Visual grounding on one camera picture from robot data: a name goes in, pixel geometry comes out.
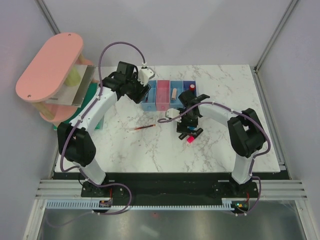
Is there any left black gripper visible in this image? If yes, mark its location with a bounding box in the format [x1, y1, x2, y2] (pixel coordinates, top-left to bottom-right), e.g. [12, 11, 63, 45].
[126, 72, 152, 105]

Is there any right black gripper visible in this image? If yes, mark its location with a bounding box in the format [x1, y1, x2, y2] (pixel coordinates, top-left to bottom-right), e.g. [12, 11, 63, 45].
[176, 107, 198, 136]

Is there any blue cap highlighter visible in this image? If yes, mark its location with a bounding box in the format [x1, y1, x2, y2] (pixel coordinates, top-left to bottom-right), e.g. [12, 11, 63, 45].
[177, 127, 197, 140]

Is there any pink cap highlighter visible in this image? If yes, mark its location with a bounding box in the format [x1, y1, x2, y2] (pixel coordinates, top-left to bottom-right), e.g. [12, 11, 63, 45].
[187, 128, 204, 144]

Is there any light blue bin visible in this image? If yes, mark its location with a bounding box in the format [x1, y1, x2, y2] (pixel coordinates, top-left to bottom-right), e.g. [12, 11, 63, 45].
[141, 80, 157, 112]

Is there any pink bin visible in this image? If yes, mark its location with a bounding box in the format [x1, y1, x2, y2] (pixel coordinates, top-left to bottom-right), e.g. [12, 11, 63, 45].
[155, 80, 170, 112]

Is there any red black stamp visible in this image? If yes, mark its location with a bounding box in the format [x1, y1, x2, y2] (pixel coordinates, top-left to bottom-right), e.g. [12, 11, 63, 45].
[189, 84, 196, 92]

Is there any dark red pencil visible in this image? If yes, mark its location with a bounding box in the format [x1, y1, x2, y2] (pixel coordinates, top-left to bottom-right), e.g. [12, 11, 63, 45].
[129, 124, 156, 131]

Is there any purple bin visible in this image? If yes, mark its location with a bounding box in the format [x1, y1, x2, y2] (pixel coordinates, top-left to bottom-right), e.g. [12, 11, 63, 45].
[182, 80, 197, 95]

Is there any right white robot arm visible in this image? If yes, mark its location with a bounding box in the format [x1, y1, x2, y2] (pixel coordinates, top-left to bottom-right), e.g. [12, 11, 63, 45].
[173, 90, 268, 197]

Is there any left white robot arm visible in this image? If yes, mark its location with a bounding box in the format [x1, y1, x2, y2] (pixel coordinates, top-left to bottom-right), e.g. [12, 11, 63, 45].
[57, 61, 155, 197]

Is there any green box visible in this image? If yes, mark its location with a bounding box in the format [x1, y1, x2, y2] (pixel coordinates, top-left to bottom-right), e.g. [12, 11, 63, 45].
[51, 83, 98, 124]

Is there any pink wooden shelf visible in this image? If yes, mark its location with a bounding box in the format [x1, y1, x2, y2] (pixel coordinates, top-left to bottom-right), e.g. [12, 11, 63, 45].
[15, 32, 96, 127]

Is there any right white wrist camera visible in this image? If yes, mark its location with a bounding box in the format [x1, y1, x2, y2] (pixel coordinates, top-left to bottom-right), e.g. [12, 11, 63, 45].
[165, 108, 181, 122]

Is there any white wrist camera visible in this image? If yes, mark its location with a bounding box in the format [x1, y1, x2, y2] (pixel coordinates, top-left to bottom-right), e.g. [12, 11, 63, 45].
[138, 63, 156, 86]
[165, 108, 181, 122]

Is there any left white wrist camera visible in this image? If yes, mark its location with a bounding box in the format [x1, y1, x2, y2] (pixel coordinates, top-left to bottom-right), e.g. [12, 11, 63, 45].
[138, 63, 156, 86]

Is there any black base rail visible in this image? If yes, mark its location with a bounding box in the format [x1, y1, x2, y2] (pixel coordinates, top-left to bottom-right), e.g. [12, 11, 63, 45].
[52, 171, 292, 207]

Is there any left aluminium frame post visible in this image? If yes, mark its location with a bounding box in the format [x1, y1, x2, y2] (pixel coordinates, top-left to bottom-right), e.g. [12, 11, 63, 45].
[35, 0, 61, 35]

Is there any aluminium frame post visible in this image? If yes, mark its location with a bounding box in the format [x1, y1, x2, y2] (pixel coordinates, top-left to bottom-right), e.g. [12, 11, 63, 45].
[252, 0, 301, 74]
[35, 0, 61, 35]

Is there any white cable duct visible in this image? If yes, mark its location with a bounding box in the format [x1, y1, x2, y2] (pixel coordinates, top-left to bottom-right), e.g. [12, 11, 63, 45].
[45, 198, 249, 211]

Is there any right aluminium frame post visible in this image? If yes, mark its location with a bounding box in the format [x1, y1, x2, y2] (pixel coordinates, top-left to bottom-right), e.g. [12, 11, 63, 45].
[252, 0, 301, 74]

